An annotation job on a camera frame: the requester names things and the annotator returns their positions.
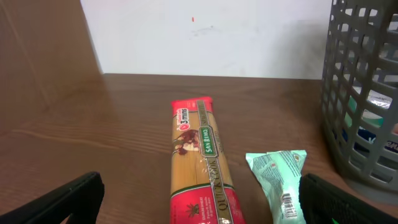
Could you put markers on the mint green pouch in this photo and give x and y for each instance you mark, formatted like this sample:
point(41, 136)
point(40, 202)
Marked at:
point(279, 175)

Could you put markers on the tissue pack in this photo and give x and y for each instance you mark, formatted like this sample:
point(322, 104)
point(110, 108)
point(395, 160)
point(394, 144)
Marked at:
point(371, 118)

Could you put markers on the grey plastic mesh basket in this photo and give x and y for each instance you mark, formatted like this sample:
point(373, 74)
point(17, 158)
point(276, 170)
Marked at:
point(361, 51)

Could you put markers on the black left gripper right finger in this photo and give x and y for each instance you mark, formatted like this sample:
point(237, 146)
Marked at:
point(323, 203)

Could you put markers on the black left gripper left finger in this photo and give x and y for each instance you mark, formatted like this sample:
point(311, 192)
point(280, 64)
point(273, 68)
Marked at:
point(77, 201)

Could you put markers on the red spaghetti packet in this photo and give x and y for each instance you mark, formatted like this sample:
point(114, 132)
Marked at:
point(202, 189)

